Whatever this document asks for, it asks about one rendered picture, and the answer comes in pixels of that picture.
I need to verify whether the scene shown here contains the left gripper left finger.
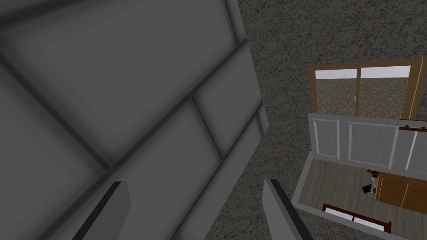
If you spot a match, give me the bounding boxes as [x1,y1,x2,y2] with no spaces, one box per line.
[71,181,131,240]

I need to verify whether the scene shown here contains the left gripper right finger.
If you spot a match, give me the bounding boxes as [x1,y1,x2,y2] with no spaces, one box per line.
[261,178,314,240]

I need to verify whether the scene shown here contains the dark red framed picture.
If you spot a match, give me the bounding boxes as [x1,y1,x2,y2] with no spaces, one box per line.
[322,204,392,234]

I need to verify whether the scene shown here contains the wooden framed window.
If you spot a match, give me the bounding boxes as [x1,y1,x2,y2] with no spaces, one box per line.
[308,56,427,120]

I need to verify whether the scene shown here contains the wooden desk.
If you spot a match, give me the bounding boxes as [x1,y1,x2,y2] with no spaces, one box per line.
[362,169,427,215]

